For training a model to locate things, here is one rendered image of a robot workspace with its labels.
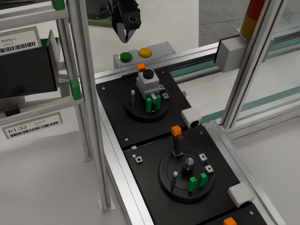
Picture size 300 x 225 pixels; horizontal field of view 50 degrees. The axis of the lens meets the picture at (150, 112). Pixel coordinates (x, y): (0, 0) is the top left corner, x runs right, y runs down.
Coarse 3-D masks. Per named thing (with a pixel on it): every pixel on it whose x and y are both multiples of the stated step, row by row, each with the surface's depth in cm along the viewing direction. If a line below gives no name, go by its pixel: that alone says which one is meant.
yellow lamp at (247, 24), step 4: (248, 16) 66; (244, 20) 68; (248, 20) 66; (252, 20) 66; (256, 20) 65; (244, 24) 68; (248, 24) 67; (252, 24) 66; (244, 28) 68; (248, 28) 67; (252, 28) 67; (240, 32) 70; (244, 32) 69; (248, 32) 68; (252, 32) 68; (244, 36) 69; (248, 36) 69
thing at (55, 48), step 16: (48, 48) 48; (0, 64) 48; (16, 64) 48; (32, 64) 49; (48, 64) 49; (0, 80) 49; (16, 80) 49; (32, 80) 50; (48, 80) 50; (0, 96) 50
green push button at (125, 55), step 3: (120, 54) 107; (123, 54) 107; (126, 54) 107; (129, 54) 107; (120, 57) 106; (123, 57) 106; (126, 57) 106; (129, 57) 106; (123, 60) 106; (126, 60) 106; (129, 60) 107
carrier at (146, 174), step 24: (168, 144) 86; (192, 144) 86; (144, 168) 81; (168, 168) 79; (192, 168) 75; (216, 168) 82; (144, 192) 77; (168, 192) 76; (192, 192) 76; (216, 192) 78; (240, 192) 76; (168, 216) 74; (192, 216) 74; (216, 216) 74
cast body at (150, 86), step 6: (144, 72) 85; (150, 72) 85; (138, 78) 87; (144, 78) 85; (150, 78) 84; (156, 78) 85; (138, 84) 89; (144, 84) 84; (150, 84) 85; (156, 84) 86; (144, 90) 86; (150, 90) 86; (156, 90) 87; (144, 96) 87; (150, 96) 87
